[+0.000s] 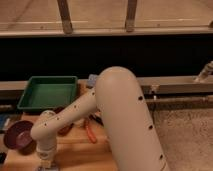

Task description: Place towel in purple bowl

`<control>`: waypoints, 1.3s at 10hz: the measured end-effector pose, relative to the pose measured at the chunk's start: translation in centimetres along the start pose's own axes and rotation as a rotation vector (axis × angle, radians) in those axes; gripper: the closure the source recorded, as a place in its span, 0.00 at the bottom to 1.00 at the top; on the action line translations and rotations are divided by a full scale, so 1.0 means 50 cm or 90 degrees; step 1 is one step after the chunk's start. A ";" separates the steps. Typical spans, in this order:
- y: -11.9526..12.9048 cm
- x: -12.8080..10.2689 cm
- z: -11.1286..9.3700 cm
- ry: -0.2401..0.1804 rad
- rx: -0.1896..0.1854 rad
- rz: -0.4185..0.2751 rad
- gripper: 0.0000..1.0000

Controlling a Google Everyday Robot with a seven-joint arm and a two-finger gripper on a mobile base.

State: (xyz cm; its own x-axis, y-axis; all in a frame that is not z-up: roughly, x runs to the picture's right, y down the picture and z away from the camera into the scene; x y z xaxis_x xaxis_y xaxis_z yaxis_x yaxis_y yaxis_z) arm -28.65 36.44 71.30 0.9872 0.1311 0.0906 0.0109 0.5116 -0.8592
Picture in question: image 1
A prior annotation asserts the left wooden frame leg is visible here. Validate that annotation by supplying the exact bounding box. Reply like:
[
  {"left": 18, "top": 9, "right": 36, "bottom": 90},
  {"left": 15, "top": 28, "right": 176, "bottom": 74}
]
[{"left": 57, "top": 0, "right": 73, "bottom": 34}]

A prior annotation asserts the right wooden frame leg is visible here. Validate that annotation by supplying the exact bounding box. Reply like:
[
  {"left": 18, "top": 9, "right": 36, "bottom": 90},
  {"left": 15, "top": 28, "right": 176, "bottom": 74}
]
[{"left": 125, "top": 0, "right": 137, "bottom": 32}]

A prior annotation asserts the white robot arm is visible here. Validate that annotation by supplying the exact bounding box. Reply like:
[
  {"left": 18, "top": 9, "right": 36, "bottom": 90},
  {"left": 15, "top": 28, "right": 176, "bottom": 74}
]
[{"left": 31, "top": 67, "right": 170, "bottom": 171}]

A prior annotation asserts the blue object at left edge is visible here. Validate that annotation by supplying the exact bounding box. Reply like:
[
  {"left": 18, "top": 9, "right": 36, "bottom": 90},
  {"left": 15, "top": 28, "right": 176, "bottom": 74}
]
[{"left": 0, "top": 114, "right": 10, "bottom": 134}]

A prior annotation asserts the grey corrugated hose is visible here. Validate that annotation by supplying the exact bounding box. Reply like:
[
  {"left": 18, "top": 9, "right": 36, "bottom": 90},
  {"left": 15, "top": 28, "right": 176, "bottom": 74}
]
[{"left": 194, "top": 61, "right": 213, "bottom": 83}]

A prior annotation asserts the dark red round pot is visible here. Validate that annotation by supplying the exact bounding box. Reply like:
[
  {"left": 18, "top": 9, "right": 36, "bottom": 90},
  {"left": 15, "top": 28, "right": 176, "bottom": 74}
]
[{"left": 58, "top": 124, "right": 73, "bottom": 136}]

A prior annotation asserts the orange carrot toy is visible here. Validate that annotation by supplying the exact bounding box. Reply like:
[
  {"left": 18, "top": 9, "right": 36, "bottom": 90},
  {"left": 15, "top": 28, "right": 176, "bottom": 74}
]
[{"left": 84, "top": 119, "right": 97, "bottom": 144}]

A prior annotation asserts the purple bowl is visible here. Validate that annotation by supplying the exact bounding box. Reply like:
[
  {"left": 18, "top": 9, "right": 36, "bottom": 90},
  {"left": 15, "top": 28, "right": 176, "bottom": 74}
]
[{"left": 3, "top": 120, "right": 36, "bottom": 155}]

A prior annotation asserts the wooden frame leg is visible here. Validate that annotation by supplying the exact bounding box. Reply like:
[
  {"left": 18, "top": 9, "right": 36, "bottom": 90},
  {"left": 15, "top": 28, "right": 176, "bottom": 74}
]
[
  {"left": 57, "top": 0, "right": 73, "bottom": 34},
  {"left": 125, "top": 0, "right": 137, "bottom": 32}
]

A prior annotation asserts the grey metal rail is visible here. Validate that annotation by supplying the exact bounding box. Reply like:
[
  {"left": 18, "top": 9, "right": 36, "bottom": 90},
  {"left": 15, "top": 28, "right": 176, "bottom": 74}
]
[{"left": 0, "top": 75, "right": 213, "bottom": 96}]

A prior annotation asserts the green plastic tray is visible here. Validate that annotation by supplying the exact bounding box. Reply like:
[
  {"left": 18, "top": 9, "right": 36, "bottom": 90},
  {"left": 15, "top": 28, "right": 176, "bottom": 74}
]
[{"left": 17, "top": 76, "right": 78, "bottom": 112}]

